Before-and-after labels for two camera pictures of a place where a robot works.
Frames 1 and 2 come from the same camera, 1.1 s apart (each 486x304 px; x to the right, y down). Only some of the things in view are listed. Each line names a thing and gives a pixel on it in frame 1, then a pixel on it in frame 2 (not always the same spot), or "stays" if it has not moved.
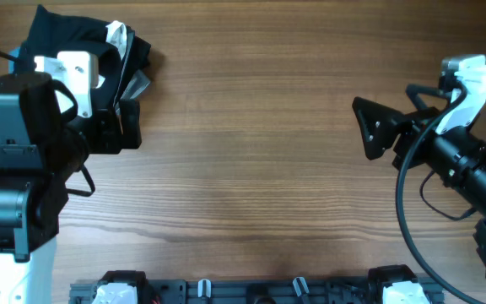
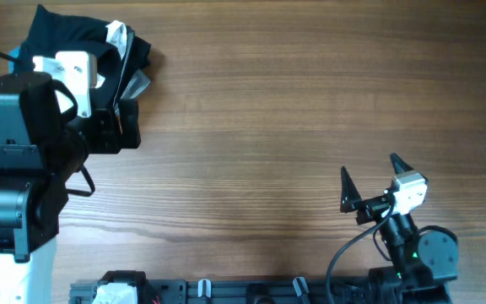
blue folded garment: x=15 y=52 stays
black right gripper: x=392 y=122 → x=369 y=207
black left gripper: x=108 y=123 stays
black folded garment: x=137 y=57 stays
